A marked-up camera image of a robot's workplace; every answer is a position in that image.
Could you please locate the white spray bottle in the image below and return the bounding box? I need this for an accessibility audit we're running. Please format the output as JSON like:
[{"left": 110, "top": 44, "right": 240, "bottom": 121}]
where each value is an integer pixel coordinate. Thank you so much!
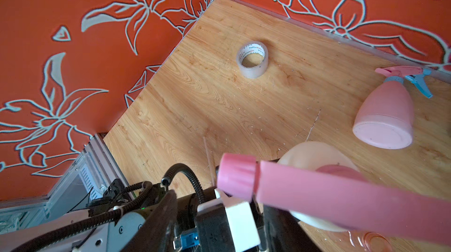
[{"left": 276, "top": 141, "right": 360, "bottom": 233}]

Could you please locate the pink blue spray nozzle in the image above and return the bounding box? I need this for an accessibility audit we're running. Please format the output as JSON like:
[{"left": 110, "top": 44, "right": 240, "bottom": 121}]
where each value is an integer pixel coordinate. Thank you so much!
[{"left": 375, "top": 65, "right": 433, "bottom": 98}]

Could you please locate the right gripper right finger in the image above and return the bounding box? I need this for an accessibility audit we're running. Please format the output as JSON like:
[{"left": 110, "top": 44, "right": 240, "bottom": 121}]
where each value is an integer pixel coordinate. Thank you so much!
[{"left": 263, "top": 205, "right": 321, "bottom": 252}]

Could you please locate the opaque pink spray bottle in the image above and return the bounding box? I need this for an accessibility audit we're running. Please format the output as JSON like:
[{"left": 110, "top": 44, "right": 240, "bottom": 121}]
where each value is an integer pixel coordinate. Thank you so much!
[{"left": 352, "top": 77, "right": 414, "bottom": 149}]

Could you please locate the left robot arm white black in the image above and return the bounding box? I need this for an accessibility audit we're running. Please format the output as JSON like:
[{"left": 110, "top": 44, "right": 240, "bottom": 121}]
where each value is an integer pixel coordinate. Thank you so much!
[{"left": 12, "top": 164, "right": 207, "bottom": 252}]

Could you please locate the transparent pink spray bottle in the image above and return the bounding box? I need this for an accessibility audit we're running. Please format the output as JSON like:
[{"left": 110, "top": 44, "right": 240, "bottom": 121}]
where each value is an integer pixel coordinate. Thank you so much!
[{"left": 348, "top": 231, "right": 394, "bottom": 252}]

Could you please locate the clear tape roll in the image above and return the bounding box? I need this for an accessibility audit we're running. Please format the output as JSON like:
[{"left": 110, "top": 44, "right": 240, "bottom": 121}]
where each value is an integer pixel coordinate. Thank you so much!
[{"left": 236, "top": 42, "right": 269, "bottom": 79}]

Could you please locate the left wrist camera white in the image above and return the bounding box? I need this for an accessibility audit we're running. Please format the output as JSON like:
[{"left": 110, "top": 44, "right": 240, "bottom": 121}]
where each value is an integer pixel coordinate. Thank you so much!
[{"left": 172, "top": 188, "right": 261, "bottom": 252}]

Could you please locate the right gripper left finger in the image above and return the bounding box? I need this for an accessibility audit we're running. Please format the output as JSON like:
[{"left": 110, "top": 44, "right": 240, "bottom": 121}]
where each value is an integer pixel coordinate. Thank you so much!
[{"left": 122, "top": 190, "right": 177, "bottom": 252}]

